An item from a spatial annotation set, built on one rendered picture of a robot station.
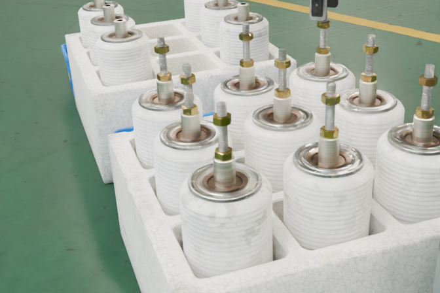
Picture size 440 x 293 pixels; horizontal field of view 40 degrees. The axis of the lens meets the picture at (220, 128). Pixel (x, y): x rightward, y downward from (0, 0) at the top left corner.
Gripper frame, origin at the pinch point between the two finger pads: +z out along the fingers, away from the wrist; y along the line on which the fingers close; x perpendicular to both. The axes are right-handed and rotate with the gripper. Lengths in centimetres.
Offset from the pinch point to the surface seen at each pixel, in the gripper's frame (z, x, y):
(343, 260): 17.4, -10.7, -32.6
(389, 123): 11.4, -11.5, -11.9
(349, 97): 9.9, -5.8, -8.3
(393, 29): 35, 4, 107
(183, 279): 17.2, 3.2, -40.9
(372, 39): 1.6, -8.3, -9.1
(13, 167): 35, 60, -4
